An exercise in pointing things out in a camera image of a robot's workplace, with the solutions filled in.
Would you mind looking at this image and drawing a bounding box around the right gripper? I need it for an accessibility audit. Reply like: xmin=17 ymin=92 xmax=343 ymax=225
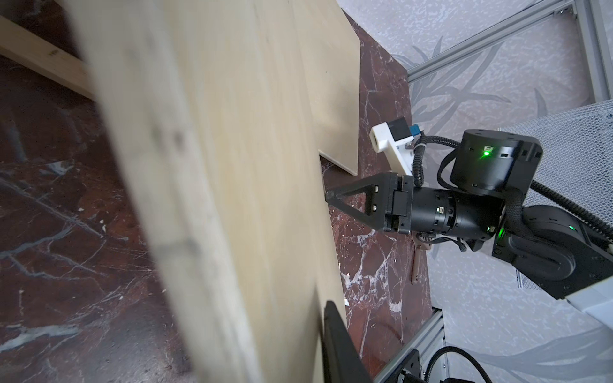
xmin=325 ymin=172 xmax=503 ymax=239

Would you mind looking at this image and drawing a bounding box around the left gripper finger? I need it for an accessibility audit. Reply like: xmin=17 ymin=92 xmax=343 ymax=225
xmin=322 ymin=301 xmax=372 ymax=383

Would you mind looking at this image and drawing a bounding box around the wooden board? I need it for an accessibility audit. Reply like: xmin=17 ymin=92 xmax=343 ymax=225
xmin=292 ymin=1 xmax=361 ymax=176
xmin=65 ymin=1 xmax=343 ymax=382

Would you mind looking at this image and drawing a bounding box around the wooden easel frame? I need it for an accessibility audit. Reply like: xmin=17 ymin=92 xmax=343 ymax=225
xmin=1 ymin=16 xmax=94 ymax=100

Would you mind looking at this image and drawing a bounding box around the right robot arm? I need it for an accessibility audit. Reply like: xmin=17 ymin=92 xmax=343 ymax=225
xmin=326 ymin=129 xmax=612 ymax=326

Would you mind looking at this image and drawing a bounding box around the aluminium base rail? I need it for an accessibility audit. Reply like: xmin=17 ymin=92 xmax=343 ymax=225
xmin=374 ymin=309 xmax=447 ymax=382

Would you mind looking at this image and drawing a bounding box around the white wire basket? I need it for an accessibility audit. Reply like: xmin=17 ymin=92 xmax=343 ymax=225
xmin=499 ymin=100 xmax=612 ymax=226

